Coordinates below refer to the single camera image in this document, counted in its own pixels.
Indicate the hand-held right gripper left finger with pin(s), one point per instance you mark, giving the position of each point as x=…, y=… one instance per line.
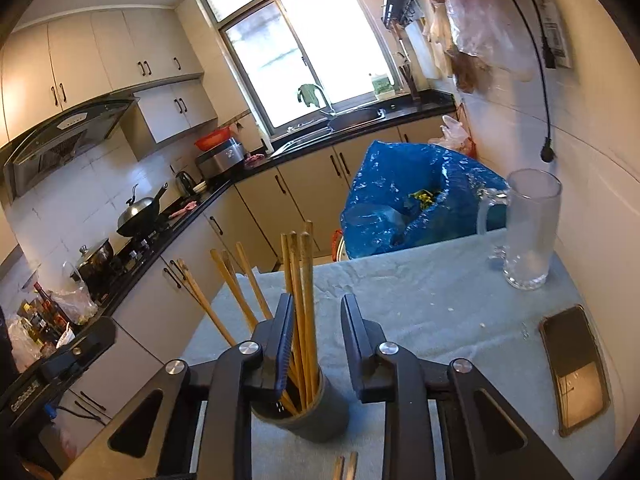
x=285, y=340

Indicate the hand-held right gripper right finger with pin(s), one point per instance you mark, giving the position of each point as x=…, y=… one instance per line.
x=350, y=340

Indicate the bunch of wooden chopsticks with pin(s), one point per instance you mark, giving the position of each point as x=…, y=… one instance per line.
x=302, y=280

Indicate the dark grey perforated utensil holder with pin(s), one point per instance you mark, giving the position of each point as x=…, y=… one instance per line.
x=320, y=415

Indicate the wooden chopstick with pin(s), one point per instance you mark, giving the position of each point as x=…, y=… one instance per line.
x=352, y=466
x=338, y=469

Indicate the group of condiment bottles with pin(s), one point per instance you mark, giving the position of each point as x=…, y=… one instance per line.
x=42, y=315

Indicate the clear plastic bag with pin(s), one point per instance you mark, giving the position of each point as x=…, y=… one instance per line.
x=77, y=305

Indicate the grey-blue tablecloth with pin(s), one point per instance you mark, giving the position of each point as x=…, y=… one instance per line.
x=440, y=310

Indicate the red bucket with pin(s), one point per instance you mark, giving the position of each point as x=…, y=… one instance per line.
x=336, y=246

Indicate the steel cooking pot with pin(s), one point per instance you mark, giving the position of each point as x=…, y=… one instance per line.
x=95, y=260

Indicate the black gas stove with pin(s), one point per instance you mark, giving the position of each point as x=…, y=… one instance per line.
x=140, y=250

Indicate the blue plastic bag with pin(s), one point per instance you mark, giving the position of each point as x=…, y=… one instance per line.
x=380, y=195

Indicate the beige base cabinets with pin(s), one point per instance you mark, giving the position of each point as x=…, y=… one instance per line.
x=305, y=180

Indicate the pink cloth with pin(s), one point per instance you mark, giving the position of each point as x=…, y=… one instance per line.
x=253, y=160
x=182, y=208

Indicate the black wok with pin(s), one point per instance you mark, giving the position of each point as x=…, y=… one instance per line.
x=137, y=215

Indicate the black kitchen countertop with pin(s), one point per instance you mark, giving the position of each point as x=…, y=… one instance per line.
x=240, y=172

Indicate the steel kettle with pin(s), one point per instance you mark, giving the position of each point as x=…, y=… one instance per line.
x=185, y=182

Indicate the silver rice cooker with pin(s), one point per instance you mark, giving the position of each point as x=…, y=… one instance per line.
x=222, y=157

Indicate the steel sink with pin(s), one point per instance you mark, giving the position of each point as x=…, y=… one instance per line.
x=300, y=142

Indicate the clear glass mug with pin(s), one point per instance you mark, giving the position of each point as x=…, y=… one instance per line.
x=530, y=240

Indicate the red plastic basin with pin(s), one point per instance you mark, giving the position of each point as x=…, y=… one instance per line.
x=212, y=139

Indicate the dark smartphone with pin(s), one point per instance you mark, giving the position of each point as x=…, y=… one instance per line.
x=575, y=360

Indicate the white plastic bag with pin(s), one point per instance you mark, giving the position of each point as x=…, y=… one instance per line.
x=454, y=132

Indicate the black range hood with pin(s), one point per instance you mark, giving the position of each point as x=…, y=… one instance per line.
x=65, y=132

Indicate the steel faucet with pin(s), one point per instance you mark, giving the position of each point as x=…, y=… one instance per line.
x=327, y=102

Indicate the green cloth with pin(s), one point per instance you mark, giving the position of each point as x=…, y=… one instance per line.
x=307, y=94

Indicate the green box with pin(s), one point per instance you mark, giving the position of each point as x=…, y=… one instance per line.
x=381, y=86

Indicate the kitchen window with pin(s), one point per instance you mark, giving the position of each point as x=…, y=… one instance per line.
x=300, y=50

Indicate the hanging clear plastic bags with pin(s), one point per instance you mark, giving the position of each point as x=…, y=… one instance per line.
x=480, y=25

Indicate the white power socket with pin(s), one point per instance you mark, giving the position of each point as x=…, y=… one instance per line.
x=557, y=25

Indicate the beige wall cabinets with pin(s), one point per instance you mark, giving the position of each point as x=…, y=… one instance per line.
x=100, y=55

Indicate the black wall rack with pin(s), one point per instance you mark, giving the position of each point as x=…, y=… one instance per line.
x=400, y=5

